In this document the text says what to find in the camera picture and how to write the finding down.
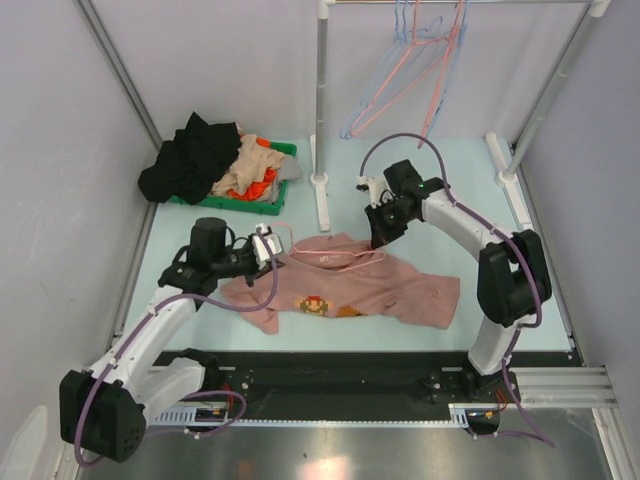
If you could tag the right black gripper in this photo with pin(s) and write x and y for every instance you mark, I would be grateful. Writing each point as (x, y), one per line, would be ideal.
(381, 234)

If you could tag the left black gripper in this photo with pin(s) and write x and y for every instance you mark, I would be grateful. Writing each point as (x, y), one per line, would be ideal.
(256, 272)

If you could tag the pink hanger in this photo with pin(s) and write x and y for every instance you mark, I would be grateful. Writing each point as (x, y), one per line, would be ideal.
(444, 70)
(440, 90)
(375, 255)

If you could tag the pink t shirt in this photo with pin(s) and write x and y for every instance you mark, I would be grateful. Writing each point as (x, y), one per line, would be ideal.
(392, 287)

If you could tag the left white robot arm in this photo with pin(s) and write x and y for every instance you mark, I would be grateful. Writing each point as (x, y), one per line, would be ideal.
(106, 408)

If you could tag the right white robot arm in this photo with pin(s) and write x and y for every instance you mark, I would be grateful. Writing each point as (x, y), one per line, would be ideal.
(513, 279)

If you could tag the blue hanger left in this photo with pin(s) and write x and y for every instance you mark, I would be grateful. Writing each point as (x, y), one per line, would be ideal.
(417, 46)

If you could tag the blue hanger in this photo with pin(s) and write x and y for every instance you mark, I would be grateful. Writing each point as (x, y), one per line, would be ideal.
(417, 46)
(445, 80)

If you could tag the blue hanger right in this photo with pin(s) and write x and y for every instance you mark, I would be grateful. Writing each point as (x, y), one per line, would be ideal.
(445, 80)

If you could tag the green plastic bin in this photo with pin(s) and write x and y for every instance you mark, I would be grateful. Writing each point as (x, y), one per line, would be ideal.
(258, 206)

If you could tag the orange garment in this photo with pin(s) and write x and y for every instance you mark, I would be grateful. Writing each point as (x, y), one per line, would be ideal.
(257, 189)

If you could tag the beige garment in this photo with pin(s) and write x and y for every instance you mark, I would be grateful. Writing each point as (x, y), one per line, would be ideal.
(251, 166)

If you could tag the grey garment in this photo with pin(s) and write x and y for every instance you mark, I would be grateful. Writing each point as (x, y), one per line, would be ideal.
(289, 170)

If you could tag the black garment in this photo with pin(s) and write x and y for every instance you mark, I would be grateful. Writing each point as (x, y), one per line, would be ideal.
(190, 164)

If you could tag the white clothes rack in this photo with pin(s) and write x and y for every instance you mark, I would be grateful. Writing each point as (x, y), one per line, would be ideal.
(506, 176)

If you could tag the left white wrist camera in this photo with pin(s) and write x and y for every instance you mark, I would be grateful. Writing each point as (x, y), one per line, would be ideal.
(266, 245)

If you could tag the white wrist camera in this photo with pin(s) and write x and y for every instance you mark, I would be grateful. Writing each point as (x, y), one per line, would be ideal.
(266, 245)
(376, 187)

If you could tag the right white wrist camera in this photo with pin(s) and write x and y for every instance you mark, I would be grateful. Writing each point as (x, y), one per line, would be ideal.
(376, 187)

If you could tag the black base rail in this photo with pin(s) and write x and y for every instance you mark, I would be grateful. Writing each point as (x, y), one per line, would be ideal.
(375, 386)

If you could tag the white cable duct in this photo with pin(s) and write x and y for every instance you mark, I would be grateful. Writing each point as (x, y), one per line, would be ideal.
(185, 416)

